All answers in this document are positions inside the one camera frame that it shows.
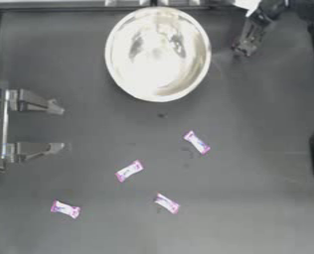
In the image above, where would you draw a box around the steel bowl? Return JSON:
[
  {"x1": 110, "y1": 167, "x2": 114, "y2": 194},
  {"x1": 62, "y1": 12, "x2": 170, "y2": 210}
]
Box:
[{"x1": 104, "y1": 6, "x2": 213, "y2": 103}]

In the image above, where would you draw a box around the purple Hi-Chew candy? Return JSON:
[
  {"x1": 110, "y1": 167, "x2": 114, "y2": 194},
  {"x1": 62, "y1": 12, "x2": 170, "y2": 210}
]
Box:
[
  {"x1": 183, "y1": 129, "x2": 212, "y2": 156},
  {"x1": 114, "y1": 159, "x2": 145, "y2": 184},
  {"x1": 50, "y1": 198, "x2": 82, "y2": 219},
  {"x1": 153, "y1": 192, "x2": 181, "y2": 215}
]

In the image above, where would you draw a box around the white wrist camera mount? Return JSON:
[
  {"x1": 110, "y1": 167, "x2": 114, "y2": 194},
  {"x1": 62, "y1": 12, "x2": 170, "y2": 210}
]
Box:
[{"x1": 235, "y1": 0, "x2": 264, "y2": 18}]

